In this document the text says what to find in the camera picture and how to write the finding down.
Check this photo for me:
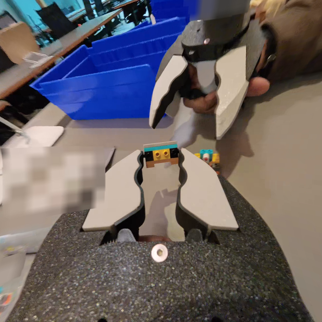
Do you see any black wrist strap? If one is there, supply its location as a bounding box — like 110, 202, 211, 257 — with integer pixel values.
263, 24, 278, 76

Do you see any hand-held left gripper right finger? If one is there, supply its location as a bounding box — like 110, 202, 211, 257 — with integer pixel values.
175, 148, 239, 231

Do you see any person's right forearm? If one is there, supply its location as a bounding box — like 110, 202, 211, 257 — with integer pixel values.
252, 0, 322, 81

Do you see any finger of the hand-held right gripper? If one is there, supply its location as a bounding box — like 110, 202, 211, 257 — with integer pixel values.
214, 45, 250, 140
149, 55, 189, 129

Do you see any blue storage bin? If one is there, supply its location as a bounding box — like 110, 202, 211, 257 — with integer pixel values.
30, 45, 181, 121
150, 0, 192, 25
87, 16, 194, 73

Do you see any clear plastic bag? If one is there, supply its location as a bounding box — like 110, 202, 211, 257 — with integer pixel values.
0, 233, 41, 317

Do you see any person's right hand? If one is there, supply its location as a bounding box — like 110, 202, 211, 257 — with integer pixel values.
183, 75, 272, 114

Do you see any long office table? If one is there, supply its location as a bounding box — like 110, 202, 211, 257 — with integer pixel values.
0, 9, 124, 100

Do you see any teal brown toy brick assembly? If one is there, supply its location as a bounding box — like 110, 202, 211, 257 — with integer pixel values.
143, 144, 180, 168

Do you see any grey desk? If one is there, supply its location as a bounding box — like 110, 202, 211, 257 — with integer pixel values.
0, 73, 322, 322

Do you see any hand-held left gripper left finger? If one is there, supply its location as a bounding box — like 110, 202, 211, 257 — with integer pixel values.
82, 150, 146, 232

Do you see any white flat pad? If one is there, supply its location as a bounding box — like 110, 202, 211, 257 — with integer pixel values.
0, 125, 65, 148

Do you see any black office chair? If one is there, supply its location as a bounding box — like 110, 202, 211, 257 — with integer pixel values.
36, 2, 76, 39

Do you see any blue yellow brick model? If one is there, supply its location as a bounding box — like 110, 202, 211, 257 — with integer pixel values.
195, 149, 221, 175

